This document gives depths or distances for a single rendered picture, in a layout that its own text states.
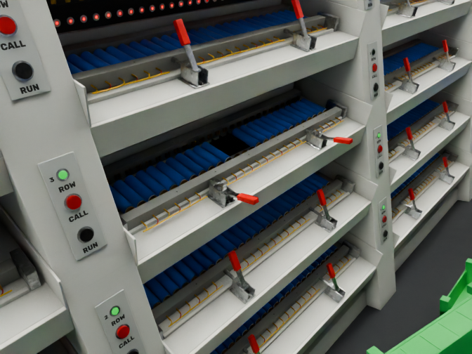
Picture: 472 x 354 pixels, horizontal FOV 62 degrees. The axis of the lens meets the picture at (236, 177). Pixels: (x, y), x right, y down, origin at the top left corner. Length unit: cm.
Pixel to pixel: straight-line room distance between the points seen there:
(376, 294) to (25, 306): 88
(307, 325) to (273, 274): 20
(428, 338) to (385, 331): 30
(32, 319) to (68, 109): 24
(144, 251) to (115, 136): 16
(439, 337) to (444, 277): 49
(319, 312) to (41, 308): 63
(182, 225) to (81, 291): 17
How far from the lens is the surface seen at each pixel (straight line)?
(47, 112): 47
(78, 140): 48
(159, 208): 60
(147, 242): 58
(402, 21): 110
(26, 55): 46
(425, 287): 128
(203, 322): 71
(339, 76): 94
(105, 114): 51
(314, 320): 95
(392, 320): 117
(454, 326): 88
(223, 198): 62
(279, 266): 79
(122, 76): 58
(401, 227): 126
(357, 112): 94
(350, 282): 105
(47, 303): 54
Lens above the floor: 79
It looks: 21 degrees down
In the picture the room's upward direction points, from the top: 12 degrees counter-clockwise
